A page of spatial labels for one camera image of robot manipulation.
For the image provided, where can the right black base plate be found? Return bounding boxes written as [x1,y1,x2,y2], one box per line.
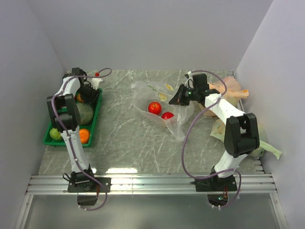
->
[191,175,240,208]

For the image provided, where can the small brown-orange fake fruit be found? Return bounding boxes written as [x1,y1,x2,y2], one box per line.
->
[76,94,84,103]

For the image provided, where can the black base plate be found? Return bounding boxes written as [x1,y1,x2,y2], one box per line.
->
[191,175,240,208]
[67,177,111,206]

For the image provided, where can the orange fake persimmon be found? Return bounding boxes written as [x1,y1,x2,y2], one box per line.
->
[79,129,90,144]

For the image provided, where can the light green fake fruit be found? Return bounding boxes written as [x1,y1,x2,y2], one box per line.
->
[49,128,62,141]

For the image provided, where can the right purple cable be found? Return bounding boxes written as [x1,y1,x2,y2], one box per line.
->
[181,70,241,209]

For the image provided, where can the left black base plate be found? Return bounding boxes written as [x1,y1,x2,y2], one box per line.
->
[67,177,111,206]

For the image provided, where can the green plastic tray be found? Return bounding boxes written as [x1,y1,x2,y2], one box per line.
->
[43,88,102,148]

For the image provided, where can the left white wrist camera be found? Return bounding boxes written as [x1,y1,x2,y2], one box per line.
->
[91,72,104,89]

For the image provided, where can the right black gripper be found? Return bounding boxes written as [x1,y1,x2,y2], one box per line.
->
[169,84,199,106]

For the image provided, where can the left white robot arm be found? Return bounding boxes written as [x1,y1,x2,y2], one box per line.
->
[47,68,101,192]

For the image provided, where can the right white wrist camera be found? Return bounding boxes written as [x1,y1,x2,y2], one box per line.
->
[184,71,194,88]

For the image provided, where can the clear lemon-print plastic bag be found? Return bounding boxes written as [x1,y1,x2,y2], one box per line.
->
[131,81,194,142]

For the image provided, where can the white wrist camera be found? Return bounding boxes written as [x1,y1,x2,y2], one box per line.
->
[184,71,194,88]
[91,72,104,89]

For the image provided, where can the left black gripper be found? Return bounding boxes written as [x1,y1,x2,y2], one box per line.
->
[77,83,101,107]

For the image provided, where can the green fake melon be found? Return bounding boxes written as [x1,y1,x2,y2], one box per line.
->
[76,103,94,125]

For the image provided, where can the orange tied plastic bag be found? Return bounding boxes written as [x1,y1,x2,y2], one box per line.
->
[209,76,249,107]

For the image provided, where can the aluminium mounting rail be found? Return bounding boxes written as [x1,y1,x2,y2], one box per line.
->
[26,174,277,195]

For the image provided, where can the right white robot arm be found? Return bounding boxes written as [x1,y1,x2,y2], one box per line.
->
[169,70,260,192]

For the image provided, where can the green tied plastic bag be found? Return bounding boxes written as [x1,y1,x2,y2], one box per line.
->
[210,119,282,160]

